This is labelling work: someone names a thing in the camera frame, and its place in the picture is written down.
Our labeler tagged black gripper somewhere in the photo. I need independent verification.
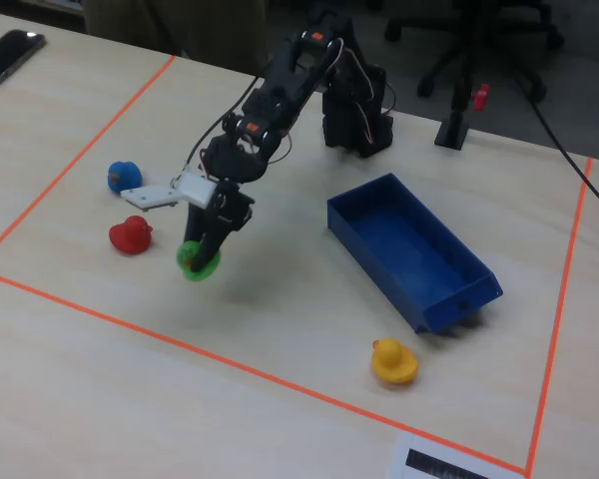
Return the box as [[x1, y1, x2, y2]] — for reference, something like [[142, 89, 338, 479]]
[[183, 133, 270, 271]]

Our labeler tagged green rubber duck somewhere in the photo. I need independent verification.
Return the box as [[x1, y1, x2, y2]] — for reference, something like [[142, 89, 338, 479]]
[[176, 239, 223, 283]]

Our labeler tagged red rubber duck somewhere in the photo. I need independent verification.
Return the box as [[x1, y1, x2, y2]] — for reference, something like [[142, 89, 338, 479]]
[[108, 215, 154, 256]]

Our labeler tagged blue rubber duck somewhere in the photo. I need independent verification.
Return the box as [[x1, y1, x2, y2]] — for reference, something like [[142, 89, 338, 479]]
[[106, 160, 143, 194]]

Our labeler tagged blue plastic box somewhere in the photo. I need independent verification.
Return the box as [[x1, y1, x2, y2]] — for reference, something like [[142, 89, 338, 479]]
[[326, 172, 504, 336]]

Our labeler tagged yellow rubber duck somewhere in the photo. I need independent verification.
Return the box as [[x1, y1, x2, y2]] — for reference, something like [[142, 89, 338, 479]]
[[370, 337, 420, 385]]

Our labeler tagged orange tape line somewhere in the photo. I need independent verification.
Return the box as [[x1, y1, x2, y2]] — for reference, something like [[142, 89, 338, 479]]
[[0, 267, 529, 476], [524, 156, 594, 476], [0, 54, 178, 266]]

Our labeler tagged black smartphone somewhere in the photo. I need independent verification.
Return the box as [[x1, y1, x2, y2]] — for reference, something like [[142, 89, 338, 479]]
[[0, 29, 47, 88]]

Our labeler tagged white paper label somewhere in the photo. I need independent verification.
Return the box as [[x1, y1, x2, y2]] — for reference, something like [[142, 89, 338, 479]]
[[384, 431, 526, 479]]

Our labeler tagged black office chair base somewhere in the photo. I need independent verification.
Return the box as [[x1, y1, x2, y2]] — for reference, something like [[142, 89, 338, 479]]
[[382, 0, 566, 105]]

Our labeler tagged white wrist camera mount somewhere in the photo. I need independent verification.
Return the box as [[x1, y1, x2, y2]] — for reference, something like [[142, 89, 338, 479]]
[[120, 172, 219, 210]]

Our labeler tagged black camera cable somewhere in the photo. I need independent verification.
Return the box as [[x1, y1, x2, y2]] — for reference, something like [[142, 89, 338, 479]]
[[183, 59, 274, 174]]

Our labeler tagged red clamp handle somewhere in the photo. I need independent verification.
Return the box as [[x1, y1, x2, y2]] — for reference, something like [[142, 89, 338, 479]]
[[470, 83, 491, 113]]

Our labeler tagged black floor cable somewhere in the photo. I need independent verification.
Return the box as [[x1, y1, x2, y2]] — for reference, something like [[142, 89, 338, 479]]
[[506, 62, 599, 222]]

